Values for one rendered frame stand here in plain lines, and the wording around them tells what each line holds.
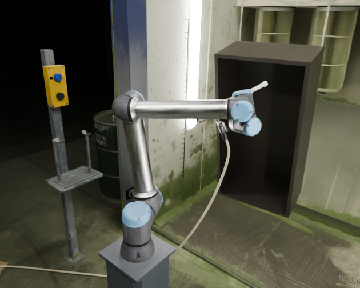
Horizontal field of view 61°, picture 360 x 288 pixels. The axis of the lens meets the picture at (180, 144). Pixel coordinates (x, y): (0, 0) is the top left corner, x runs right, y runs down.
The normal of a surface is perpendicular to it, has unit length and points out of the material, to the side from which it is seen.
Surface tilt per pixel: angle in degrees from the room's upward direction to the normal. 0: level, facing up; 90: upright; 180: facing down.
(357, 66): 90
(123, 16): 90
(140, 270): 0
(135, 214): 5
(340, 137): 57
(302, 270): 0
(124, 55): 90
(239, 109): 89
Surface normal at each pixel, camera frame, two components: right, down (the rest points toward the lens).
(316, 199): -0.51, -0.27
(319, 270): 0.03, -0.93
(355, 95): -0.63, 0.28
